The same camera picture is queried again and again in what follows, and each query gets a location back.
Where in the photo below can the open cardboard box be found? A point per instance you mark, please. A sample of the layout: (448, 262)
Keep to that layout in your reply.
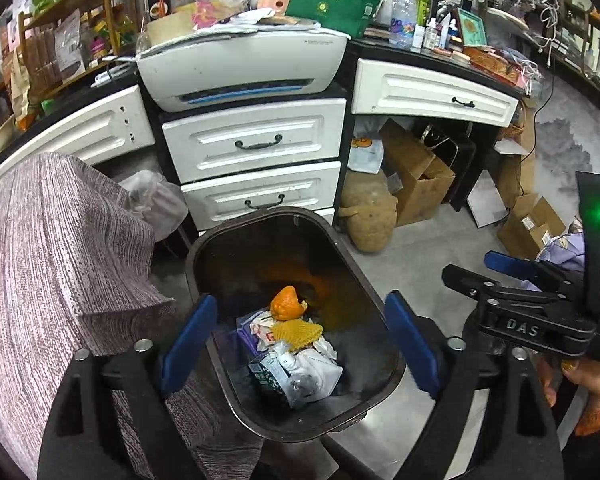
(420, 180)

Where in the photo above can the purple floral cloth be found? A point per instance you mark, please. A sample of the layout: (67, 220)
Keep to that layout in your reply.
(560, 250)

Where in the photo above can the stack of papers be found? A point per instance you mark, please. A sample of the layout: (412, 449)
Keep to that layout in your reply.
(214, 30)

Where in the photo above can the tan burlap sack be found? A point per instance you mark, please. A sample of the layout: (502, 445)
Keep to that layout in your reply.
(367, 215)

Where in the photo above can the long white drawer front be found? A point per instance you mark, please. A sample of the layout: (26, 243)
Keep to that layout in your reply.
(79, 130)

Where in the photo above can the green white packet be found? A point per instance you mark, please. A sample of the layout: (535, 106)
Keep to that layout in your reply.
(265, 375)

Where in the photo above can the person's right hand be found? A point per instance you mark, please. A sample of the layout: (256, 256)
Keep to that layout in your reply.
(592, 377)

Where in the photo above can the dark brown trash bin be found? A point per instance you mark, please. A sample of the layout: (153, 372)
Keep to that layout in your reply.
(260, 270)

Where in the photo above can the white paper bag red print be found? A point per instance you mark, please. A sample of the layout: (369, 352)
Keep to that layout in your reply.
(262, 332)

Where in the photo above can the clear plastic bag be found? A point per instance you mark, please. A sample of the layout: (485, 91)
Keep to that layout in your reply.
(154, 200)

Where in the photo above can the white paper bag orange print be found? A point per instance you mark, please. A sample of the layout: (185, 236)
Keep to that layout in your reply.
(366, 155)

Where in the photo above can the small cardboard box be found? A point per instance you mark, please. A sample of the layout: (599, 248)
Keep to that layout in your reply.
(527, 230)

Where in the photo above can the sunflower picture frame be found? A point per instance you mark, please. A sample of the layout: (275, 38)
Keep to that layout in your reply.
(470, 27)

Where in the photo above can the yellow foam fruit net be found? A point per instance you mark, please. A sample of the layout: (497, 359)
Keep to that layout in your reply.
(295, 334)

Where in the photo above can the white printer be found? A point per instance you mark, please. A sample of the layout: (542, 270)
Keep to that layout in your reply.
(240, 65)

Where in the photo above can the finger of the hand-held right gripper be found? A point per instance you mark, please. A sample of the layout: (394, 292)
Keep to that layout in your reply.
(510, 262)
(467, 280)

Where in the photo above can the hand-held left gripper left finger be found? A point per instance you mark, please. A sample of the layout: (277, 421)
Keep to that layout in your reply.
(189, 340)

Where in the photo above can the orange peel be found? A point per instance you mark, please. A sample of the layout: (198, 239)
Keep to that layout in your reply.
(287, 305)

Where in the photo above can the clear water bottle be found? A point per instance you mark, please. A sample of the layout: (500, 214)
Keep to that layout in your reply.
(402, 17)

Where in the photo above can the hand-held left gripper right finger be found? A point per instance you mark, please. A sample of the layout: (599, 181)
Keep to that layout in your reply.
(412, 345)

